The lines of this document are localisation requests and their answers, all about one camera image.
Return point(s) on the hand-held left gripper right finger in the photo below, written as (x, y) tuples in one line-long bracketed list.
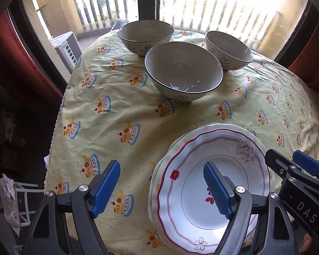
[(218, 191)]

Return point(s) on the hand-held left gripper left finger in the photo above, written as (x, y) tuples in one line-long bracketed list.
[(106, 188)]

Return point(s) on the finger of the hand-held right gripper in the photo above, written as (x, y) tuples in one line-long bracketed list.
[(305, 162), (275, 162)]

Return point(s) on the red rim scalloped plate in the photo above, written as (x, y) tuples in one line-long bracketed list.
[(191, 175)]

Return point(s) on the yellow flower scalloped plate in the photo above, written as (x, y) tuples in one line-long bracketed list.
[(152, 202)]

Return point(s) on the white bowl dark rim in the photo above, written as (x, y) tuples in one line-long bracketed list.
[(226, 47), (180, 66), (146, 32)]

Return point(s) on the white metal rack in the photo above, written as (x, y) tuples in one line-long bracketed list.
[(24, 184)]

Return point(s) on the yellow printed tablecloth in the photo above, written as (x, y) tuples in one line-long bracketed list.
[(117, 98)]

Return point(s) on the crumpled white cloth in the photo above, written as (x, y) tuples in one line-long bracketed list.
[(8, 194)]

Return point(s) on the red curtain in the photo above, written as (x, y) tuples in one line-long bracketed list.
[(16, 58), (316, 58)]

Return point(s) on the white air conditioner unit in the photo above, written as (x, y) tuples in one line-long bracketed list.
[(66, 50)]

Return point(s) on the balcony railing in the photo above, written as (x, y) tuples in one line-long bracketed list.
[(83, 10)]

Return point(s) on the dark window frame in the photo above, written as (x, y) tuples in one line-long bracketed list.
[(148, 0)]

